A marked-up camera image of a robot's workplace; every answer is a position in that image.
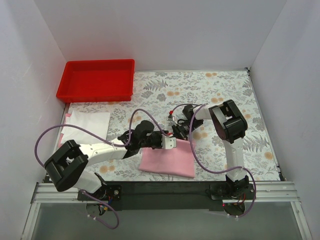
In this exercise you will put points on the aluminium frame rail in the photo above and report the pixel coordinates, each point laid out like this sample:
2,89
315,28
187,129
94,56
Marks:
266,191

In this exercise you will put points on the folded pink t shirt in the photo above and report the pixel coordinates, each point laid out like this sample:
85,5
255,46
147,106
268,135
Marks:
66,121

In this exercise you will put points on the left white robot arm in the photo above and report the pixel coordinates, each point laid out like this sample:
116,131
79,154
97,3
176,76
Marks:
67,166

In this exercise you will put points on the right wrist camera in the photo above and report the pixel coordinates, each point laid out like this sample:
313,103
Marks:
171,117

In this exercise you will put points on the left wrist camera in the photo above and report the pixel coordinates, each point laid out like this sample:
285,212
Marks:
168,142

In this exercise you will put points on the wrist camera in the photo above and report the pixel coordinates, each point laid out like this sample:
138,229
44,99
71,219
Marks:
171,117
168,142

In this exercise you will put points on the red plastic tray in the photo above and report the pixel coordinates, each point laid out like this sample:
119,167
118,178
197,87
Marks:
86,81

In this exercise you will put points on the floral table cloth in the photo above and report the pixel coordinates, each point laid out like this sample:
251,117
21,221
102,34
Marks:
160,92

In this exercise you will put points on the folded white t shirt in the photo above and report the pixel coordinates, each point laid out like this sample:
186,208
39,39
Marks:
94,122

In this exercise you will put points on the pink t shirt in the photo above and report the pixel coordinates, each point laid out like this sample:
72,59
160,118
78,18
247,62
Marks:
178,161
66,121

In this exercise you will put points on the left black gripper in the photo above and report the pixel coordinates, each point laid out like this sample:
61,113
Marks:
158,139

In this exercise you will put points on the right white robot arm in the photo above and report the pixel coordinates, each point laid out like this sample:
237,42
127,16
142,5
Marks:
230,126

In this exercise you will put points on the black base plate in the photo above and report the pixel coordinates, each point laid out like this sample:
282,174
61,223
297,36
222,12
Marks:
172,195

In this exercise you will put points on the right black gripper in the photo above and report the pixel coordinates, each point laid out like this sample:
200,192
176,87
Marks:
180,128

